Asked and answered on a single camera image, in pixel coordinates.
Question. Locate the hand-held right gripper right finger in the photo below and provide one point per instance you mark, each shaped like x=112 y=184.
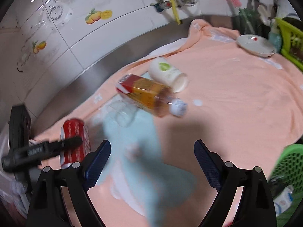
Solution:
x=208 y=165

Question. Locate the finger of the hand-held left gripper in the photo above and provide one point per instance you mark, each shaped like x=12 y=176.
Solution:
x=64 y=146

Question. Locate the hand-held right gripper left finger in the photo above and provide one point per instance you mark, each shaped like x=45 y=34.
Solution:
x=98 y=163

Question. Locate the red drink can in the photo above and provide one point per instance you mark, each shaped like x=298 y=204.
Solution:
x=75 y=130

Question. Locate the blue and white can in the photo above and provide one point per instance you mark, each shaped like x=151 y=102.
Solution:
x=283 y=202

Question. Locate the green round basket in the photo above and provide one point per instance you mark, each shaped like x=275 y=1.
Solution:
x=291 y=156

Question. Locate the clear plastic bottle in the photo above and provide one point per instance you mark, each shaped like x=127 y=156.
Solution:
x=178 y=106

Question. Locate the peach blanket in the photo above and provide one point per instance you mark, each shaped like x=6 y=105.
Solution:
x=236 y=87

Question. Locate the red drink carton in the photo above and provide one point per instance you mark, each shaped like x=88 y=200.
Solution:
x=139 y=85

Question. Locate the white paper cup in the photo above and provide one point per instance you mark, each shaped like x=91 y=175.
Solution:
x=163 y=73

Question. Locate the white plate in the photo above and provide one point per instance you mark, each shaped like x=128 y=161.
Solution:
x=255 y=45

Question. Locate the teal soap dispenser bottle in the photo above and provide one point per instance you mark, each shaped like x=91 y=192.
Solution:
x=274 y=40

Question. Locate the black utensil holder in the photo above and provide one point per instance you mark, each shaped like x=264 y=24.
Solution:
x=262 y=32

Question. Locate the glass jar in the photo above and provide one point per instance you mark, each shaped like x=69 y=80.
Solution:
x=247 y=21

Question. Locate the green dish rack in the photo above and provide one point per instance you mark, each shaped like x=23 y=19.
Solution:
x=286 y=37

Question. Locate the metal water valve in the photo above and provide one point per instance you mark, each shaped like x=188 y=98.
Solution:
x=188 y=2
x=162 y=6

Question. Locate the orange fruit wall sticker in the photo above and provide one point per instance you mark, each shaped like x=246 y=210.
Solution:
x=98 y=16
x=39 y=47

